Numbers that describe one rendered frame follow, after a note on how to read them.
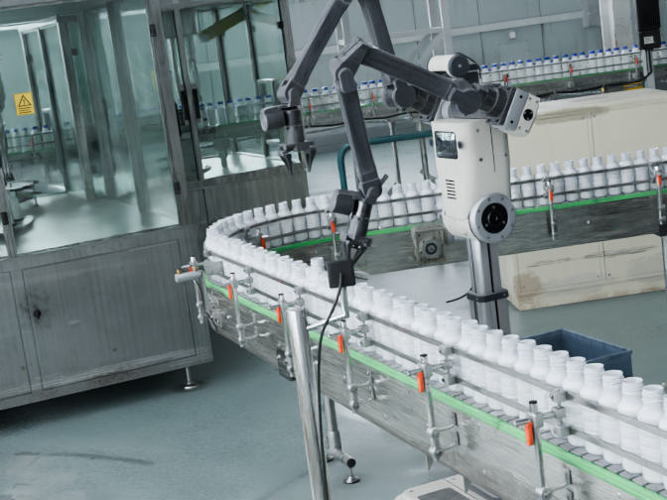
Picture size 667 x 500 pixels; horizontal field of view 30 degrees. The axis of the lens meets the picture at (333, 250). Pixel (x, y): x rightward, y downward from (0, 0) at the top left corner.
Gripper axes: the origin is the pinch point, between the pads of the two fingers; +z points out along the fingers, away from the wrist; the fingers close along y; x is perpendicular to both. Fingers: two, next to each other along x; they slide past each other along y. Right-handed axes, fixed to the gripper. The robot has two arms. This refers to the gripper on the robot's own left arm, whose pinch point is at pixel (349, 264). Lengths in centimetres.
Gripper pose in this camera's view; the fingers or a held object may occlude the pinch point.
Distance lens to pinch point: 374.5
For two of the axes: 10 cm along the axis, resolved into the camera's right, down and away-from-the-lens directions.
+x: 9.0, 1.7, 4.1
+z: -2.1, 9.8, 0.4
